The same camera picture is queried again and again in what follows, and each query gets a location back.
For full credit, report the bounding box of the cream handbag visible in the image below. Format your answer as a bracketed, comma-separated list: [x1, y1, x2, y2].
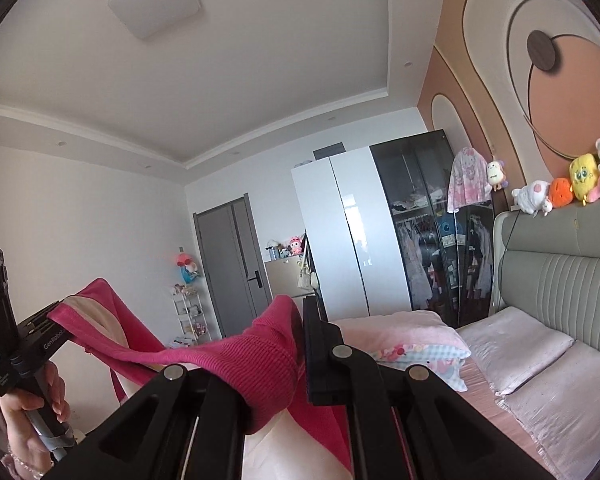
[296, 252, 317, 291]

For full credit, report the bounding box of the yellow plush toy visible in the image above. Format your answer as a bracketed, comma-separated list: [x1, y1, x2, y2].
[568, 153, 600, 206]

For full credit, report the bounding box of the person's left hand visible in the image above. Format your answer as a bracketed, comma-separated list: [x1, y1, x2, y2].
[0, 361, 73, 478]

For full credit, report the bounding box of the pink and cream shirt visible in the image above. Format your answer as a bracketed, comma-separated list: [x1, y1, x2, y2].
[46, 276, 354, 477]

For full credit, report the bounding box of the white plush toy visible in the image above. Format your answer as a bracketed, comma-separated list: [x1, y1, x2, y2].
[511, 179, 554, 218]

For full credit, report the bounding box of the grey door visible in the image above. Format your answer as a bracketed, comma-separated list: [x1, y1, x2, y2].
[193, 199, 275, 339]

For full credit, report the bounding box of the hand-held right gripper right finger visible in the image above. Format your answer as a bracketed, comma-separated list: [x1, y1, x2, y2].
[301, 295, 557, 480]

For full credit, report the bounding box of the orange plush toy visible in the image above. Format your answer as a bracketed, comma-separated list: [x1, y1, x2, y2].
[549, 176, 576, 209]

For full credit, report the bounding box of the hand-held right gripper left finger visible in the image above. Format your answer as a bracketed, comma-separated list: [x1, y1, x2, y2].
[42, 364, 247, 480]

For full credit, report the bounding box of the beige cabinet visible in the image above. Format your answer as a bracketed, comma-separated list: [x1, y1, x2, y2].
[264, 255, 317, 307]

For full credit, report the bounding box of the pink printed hanging garment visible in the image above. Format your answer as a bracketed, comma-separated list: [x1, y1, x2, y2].
[446, 146, 494, 214]

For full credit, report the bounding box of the dark glass wardrobe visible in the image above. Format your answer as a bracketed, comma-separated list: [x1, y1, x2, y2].
[369, 129, 497, 328]

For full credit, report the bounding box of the folded pink checked quilt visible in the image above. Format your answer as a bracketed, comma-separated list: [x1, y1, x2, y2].
[336, 309, 474, 394]

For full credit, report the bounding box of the red and blue plush toy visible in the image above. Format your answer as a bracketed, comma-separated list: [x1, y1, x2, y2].
[175, 252, 202, 286]

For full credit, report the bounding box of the grey padded headboard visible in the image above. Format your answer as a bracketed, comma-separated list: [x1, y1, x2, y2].
[489, 189, 600, 361]

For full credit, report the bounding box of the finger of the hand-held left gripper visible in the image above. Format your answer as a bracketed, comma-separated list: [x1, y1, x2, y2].
[16, 300, 66, 336]

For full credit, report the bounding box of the small white hanging plush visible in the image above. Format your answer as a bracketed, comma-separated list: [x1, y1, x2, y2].
[486, 157, 510, 192]

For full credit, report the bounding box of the pearl bracelet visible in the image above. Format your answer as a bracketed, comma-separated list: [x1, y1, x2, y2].
[2, 452, 46, 480]

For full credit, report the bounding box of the white wire rack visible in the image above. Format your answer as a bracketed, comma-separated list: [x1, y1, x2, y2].
[172, 284, 212, 348]

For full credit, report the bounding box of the dark box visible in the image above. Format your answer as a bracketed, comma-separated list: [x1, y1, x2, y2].
[313, 142, 346, 161]

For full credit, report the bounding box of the dark round wall disc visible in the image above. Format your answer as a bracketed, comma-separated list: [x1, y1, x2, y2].
[526, 29, 560, 72]

